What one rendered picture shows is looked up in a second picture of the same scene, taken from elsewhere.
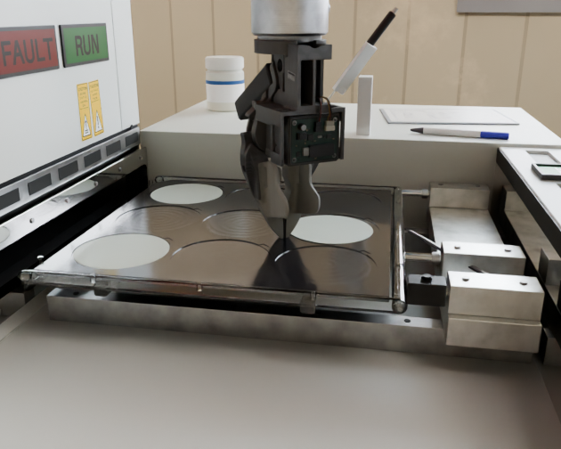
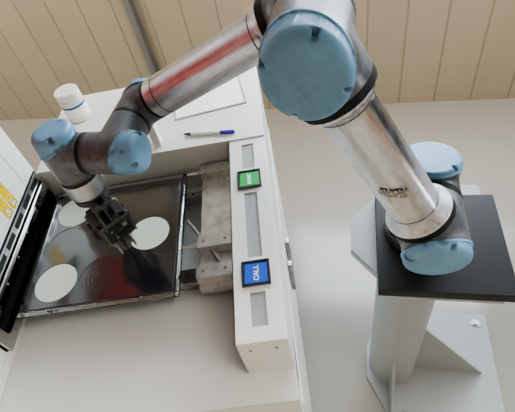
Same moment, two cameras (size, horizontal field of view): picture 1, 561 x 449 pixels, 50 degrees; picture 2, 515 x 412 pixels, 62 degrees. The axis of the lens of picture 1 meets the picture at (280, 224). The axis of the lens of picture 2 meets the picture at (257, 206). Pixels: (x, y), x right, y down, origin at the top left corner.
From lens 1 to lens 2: 60 cm
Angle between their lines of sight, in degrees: 29
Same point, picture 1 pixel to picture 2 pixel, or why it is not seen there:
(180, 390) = (104, 341)
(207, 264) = (96, 284)
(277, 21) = (78, 199)
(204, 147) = not seen: hidden behind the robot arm
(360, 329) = not seen: hidden behind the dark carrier
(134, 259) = (63, 289)
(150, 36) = not seen: outside the picture
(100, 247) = (45, 282)
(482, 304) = (210, 279)
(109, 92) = (9, 179)
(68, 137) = (2, 227)
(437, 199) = (205, 176)
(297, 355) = (148, 304)
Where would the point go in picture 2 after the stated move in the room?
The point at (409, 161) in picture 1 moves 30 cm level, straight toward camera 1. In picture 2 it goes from (186, 157) to (175, 248)
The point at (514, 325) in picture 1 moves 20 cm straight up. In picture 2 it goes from (224, 284) to (200, 229)
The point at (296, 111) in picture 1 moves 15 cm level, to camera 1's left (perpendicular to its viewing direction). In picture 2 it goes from (105, 229) to (32, 250)
